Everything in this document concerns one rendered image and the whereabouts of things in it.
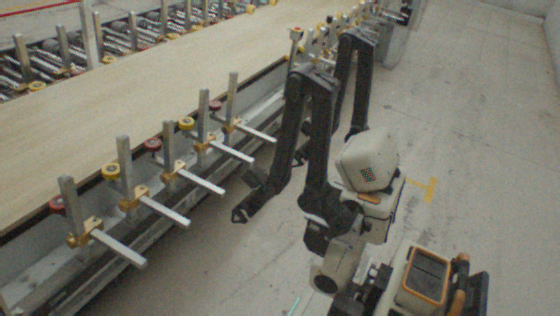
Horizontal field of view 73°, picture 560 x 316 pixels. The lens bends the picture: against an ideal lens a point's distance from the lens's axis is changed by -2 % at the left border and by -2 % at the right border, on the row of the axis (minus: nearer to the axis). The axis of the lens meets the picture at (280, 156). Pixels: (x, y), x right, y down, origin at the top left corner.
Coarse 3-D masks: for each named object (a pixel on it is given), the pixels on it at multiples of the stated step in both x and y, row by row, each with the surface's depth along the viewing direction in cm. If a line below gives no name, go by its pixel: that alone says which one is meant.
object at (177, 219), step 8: (112, 184) 166; (120, 184) 167; (120, 192) 167; (144, 200) 162; (152, 200) 162; (152, 208) 160; (160, 208) 160; (168, 216) 158; (176, 216) 158; (176, 224) 157; (184, 224) 155
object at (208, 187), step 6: (150, 156) 187; (156, 156) 188; (150, 162) 188; (156, 162) 186; (162, 162) 185; (162, 168) 186; (180, 174) 181; (186, 174) 181; (192, 174) 182; (186, 180) 181; (192, 180) 179; (198, 180) 179; (204, 180) 179; (198, 186) 179; (204, 186) 177; (210, 186) 177; (210, 192) 177; (216, 192) 175; (222, 192) 175
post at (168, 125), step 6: (168, 120) 162; (168, 126) 162; (168, 132) 164; (168, 138) 166; (168, 144) 168; (168, 150) 170; (168, 156) 172; (168, 162) 174; (168, 168) 176; (174, 168) 180; (174, 180) 184; (168, 186) 183; (174, 186) 186
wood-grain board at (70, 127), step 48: (288, 0) 418; (336, 0) 451; (192, 48) 277; (240, 48) 290; (288, 48) 305; (48, 96) 200; (96, 96) 207; (144, 96) 214; (192, 96) 223; (0, 144) 165; (48, 144) 170; (96, 144) 175; (0, 192) 144; (48, 192) 148
